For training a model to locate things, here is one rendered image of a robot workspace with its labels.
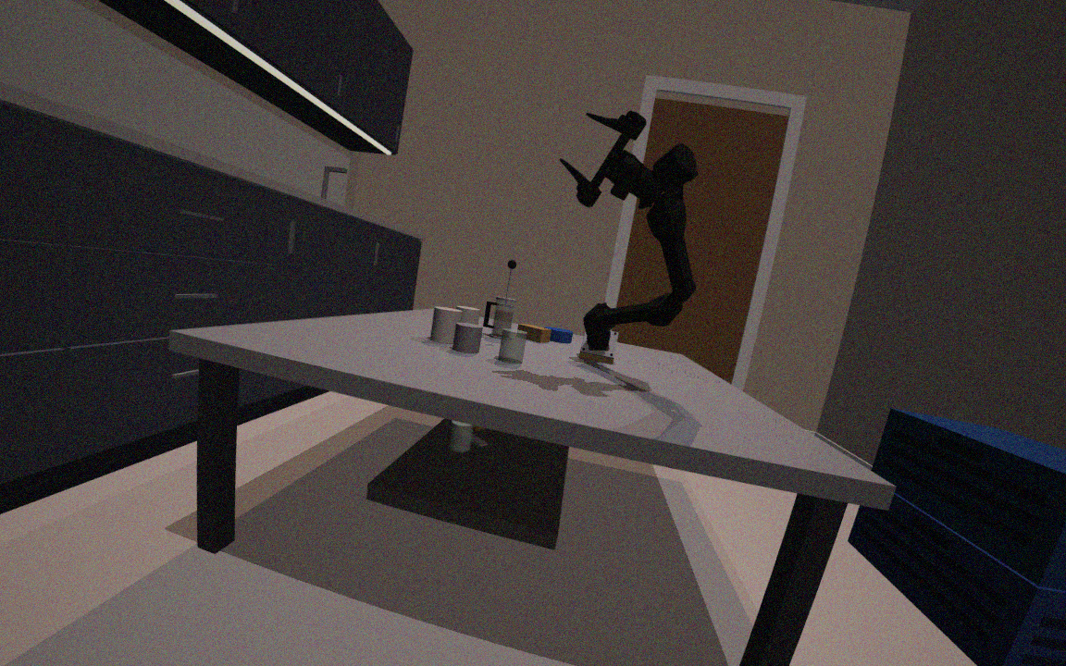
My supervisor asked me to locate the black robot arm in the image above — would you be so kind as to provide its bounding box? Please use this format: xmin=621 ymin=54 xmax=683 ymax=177
xmin=583 ymin=143 xmax=699 ymax=351

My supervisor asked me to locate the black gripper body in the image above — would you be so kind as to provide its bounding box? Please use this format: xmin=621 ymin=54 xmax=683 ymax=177
xmin=576 ymin=111 xmax=647 ymax=207

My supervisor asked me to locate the blue short cylinder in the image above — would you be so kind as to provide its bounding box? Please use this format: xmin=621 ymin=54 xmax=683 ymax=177
xmin=545 ymin=327 xmax=574 ymax=343

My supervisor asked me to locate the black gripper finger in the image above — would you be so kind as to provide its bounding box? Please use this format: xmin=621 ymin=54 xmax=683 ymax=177
xmin=586 ymin=113 xmax=631 ymax=134
xmin=560 ymin=158 xmax=589 ymax=196

